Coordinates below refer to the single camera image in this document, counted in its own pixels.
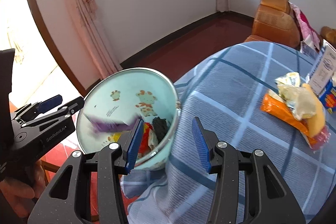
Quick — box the light blue trash bin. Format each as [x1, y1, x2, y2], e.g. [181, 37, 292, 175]
[76, 68, 182, 170]

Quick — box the pink floral pillow on armchair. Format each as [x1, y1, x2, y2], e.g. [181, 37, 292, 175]
[289, 2, 321, 52]

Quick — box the yellow sponge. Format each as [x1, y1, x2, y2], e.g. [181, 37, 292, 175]
[302, 84, 326, 138]

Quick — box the blue Look juice carton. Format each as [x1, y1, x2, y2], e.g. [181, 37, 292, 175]
[319, 73, 336, 114]

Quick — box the orange snack wrapper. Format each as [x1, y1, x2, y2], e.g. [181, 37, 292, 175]
[260, 94, 318, 147]

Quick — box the pale yellow plastic wrapper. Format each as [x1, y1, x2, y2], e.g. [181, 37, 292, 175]
[275, 72, 315, 121]

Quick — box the person's left hand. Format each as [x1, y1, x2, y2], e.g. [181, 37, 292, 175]
[1, 160, 46, 218]

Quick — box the blue plaid tablecloth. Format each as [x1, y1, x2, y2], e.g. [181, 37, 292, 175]
[121, 42, 335, 223]

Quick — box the pink curtain left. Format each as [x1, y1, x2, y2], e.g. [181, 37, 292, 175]
[64, 0, 122, 79]

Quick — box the pink clear plastic bag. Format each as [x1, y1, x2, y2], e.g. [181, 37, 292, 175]
[308, 126, 331, 151]

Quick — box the small red wrapper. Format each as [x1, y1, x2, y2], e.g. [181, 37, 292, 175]
[138, 122, 158, 159]

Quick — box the purple wrapper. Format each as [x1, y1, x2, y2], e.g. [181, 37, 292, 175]
[84, 114, 142, 133]

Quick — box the yellow plastic bag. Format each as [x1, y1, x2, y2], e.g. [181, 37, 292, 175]
[108, 132, 122, 143]

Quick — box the brown leather armchair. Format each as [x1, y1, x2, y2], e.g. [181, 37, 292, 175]
[246, 0, 301, 48]

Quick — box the white milk carton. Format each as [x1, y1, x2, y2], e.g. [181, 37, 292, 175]
[306, 40, 336, 96]

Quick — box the black foam net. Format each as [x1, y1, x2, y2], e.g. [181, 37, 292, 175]
[152, 117, 169, 143]

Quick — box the brown leather sofa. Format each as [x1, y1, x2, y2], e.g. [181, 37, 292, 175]
[321, 26, 336, 43]

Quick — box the wooden door frame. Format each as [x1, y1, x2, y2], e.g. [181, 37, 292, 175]
[20, 0, 87, 97]

